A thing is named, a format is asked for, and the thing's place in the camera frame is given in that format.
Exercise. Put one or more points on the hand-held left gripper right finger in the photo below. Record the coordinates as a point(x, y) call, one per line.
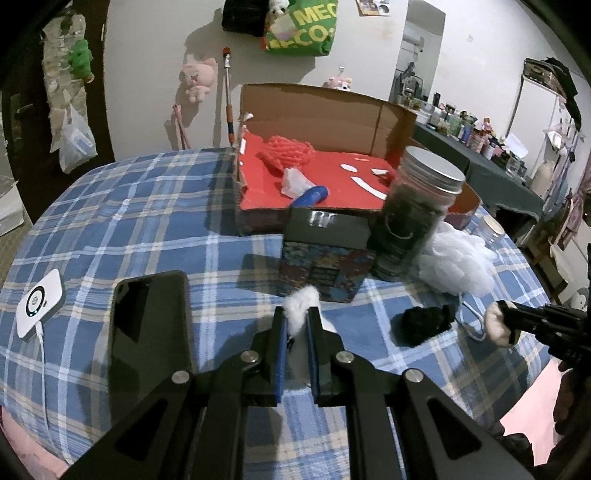
point(314, 360)

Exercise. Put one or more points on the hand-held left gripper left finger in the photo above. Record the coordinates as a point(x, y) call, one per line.
point(279, 360)

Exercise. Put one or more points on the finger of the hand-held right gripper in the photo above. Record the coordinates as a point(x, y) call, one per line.
point(524, 316)

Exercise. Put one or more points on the cream cotton pad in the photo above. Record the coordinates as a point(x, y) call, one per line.
point(496, 323)

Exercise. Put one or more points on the white cotton ball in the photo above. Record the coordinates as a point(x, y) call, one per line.
point(300, 302)

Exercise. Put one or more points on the blue tube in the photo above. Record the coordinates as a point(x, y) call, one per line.
point(310, 197)

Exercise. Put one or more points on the white cloth roll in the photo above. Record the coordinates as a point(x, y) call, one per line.
point(295, 182)

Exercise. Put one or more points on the cardboard box with red inside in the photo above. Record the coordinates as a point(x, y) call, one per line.
point(323, 115)

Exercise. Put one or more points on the white bath loofah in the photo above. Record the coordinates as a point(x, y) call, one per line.
point(457, 263)

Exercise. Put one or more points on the pink bed sheet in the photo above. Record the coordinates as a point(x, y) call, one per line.
point(526, 406)

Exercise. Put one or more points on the black patterned box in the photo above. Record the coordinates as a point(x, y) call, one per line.
point(323, 267)

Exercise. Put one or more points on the small jar with silver lid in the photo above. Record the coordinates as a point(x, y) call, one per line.
point(493, 228)

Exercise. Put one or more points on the black fuzzy pompom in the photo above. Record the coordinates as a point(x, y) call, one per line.
point(418, 325)

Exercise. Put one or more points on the black smartphone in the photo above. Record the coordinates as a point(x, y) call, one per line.
point(147, 332)

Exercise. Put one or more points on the table with green cloth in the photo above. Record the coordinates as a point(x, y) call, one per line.
point(489, 177)

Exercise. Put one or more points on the large jar with silver lid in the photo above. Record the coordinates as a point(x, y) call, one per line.
point(411, 221)

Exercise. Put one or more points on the row of bottles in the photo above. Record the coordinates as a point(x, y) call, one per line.
point(466, 129)

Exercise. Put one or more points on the blue plaid blanket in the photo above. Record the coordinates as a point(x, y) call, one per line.
point(138, 221)

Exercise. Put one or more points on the red mesh sponge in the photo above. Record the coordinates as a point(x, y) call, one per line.
point(286, 154)

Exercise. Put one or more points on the metal clothes rack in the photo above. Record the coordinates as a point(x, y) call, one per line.
point(554, 83)

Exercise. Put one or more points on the white power bank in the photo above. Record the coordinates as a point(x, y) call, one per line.
point(39, 307)

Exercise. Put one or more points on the pink stick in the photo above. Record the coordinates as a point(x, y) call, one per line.
point(182, 127)

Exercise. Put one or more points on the stick with red tip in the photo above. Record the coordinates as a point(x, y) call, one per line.
point(227, 97)

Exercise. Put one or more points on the pale pink plush toy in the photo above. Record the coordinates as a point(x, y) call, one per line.
point(198, 78)

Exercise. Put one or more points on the clear plastic bag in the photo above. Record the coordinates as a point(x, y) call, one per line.
point(77, 143)

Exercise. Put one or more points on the white air conditioner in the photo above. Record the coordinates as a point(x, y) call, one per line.
point(413, 39)

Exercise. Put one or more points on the white box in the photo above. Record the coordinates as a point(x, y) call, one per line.
point(9, 207)

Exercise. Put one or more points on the green shopping bag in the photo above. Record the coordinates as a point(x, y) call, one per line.
point(300, 27)

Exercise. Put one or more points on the dark brown door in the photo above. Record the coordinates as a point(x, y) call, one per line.
point(99, 69)

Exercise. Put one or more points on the black bag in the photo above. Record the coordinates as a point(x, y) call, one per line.
point(242, 14)

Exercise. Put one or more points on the small panda plush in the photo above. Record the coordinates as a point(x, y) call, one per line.
point(278, 5)

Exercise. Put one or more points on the green plush toy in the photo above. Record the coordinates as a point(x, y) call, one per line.
point(81, 57)

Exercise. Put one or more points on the wall poster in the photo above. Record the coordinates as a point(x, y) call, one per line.
point(374, 7)

